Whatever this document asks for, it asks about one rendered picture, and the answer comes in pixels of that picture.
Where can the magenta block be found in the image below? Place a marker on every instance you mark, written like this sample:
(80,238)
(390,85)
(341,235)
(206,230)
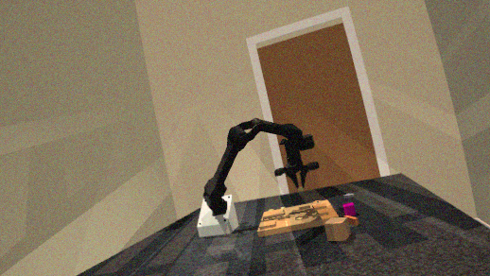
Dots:
(349,209)

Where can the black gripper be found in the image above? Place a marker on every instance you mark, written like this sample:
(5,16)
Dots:
(304,170)

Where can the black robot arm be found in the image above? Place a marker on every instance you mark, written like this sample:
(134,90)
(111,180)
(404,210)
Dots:
(237,139)

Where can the tan cube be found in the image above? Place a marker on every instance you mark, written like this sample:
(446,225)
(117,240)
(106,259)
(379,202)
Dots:
(337,229)

